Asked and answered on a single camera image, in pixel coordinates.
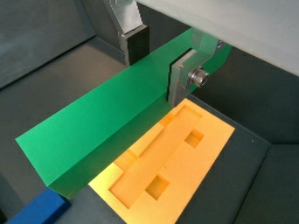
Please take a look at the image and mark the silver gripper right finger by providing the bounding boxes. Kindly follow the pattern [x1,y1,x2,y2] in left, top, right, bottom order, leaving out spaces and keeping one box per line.
[169,28,226,107]

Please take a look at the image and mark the yellow board with slots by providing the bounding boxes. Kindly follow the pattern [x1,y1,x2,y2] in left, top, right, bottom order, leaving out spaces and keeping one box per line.
[90,100,235,224]

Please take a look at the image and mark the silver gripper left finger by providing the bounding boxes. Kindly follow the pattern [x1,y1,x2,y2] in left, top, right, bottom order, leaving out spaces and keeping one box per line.
[105,0,150,66]

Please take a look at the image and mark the blue long block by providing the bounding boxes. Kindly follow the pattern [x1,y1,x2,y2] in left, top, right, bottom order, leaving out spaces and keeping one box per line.
[6,188,71,224]

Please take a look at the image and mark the green long block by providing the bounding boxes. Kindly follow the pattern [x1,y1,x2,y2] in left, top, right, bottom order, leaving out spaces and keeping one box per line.
[14,28,234,200]

